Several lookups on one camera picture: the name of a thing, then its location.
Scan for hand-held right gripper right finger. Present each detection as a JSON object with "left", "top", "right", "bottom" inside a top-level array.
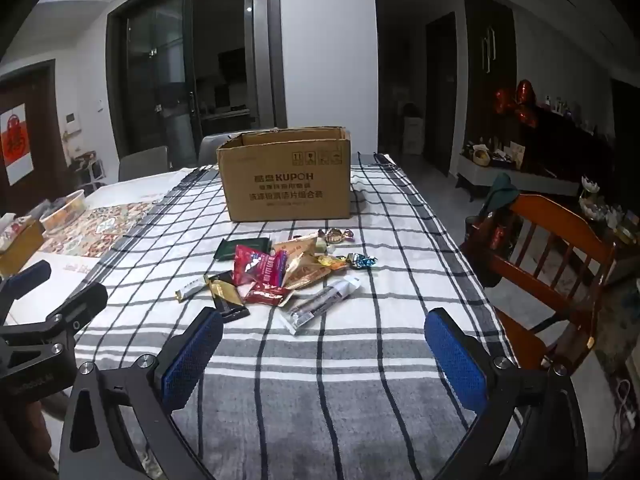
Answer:
[{"left": 424, "top": 307, "right": 590, "bottom": 480}]

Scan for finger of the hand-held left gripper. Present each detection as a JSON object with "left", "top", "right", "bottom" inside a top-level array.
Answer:
[
  {"left": 0, "top": 260, "right": 53, "bottom": 328},
  {"left": 0, "top": 282, "right": 109, "bottom": 358}
]

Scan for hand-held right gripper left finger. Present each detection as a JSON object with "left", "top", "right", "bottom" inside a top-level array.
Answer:
[{"left": 59, "top": 306, "right": 224, "bottom": 480}]

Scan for slim silver stick packet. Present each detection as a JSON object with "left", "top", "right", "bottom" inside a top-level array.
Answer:
[{"left": 175, "top": 275, "right": 216, "bottom": 303}]

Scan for gold black snack packet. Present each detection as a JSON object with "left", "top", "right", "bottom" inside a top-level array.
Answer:
[{"left": 207, "top": 271, "right": 251, "bottom": 323}]

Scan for small dark red packet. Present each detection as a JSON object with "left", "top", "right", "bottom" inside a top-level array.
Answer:
[{"left": 243, "top": 280, "right": 291, "bottom": 307}]

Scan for large red snack packet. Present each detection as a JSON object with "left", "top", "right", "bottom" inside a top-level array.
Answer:
[{"left": 232, "top": 244, "right": 288, "bottom": 286}]

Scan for dark green snack packet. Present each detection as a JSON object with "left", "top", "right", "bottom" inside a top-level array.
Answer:
[{"left": 212, "top": 237, "right": 273, "bottom": 263}]

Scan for long white snack packet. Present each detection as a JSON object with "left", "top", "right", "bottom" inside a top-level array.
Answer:
[{"left": 279, "top": 276, "right": 361, "bottom": 336}]

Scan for orange snack packet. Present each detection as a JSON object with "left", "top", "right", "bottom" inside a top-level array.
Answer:
[{"left": 280, "top": 252, "right": 332, "bottom": 293}]

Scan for tan snack packet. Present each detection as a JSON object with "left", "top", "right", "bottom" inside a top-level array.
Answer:
[{"left": 272, "top": 232, "right": 331, "bottom": 257}]

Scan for brown cardboard box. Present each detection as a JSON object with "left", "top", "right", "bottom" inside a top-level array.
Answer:
[{"left": 216, "top": 127, "right": 352, "bottom": 222}]

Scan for patterned bowl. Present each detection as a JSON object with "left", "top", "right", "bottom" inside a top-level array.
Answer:
[{"left": 39, "top": 190, "right": 87, "bottom": 233}]

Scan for floral table mat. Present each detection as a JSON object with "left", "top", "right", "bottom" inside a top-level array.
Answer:
[{"left": 40, "top": 200, "right": 161, "bottom": 256}]

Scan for black white checked tablecloth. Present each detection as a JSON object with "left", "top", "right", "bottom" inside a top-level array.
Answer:
[{"left": 65, "top": 152, "right": 523, "bottom": 480}]

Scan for dark bag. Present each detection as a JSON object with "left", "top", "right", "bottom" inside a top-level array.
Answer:
[{"left": 462, "top": 212, "right": 511, "bottom": 257}]

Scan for red door poster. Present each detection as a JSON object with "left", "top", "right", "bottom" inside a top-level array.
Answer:
[{"left": 0, "top": 104, "right": 33, "bottom": 186}]

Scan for grey upholstered chair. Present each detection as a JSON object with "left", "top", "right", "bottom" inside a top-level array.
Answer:
[
  {"left": 197, "top": 132, "right": 241, "bottom": 166},
  {"left": 119, "top": 146, "right": 170, "bottom": 182}
]

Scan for brown wooden chair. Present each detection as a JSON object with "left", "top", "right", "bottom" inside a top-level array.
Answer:
[{"left": 460, "top": 192, "right": 618, "bottom": 376}]

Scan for green cloth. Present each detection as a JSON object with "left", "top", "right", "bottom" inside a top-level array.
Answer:
[{"left": 482, "top": 172, "right": 521, "bottom": 211}]

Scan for white low sideboard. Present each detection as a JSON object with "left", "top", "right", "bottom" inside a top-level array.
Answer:
[{"left": 457, "top": 152, "right": 581, "bottom": 203}]

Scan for glass sliding door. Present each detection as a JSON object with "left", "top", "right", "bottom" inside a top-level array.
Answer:
[{"left": 107, "top": 0, "right": 276, "bottom": 161}]

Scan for red foil balloons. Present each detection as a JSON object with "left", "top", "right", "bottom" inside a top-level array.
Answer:
[{"left": 495, "top": 79, "right": 540, "bottom": 128}]

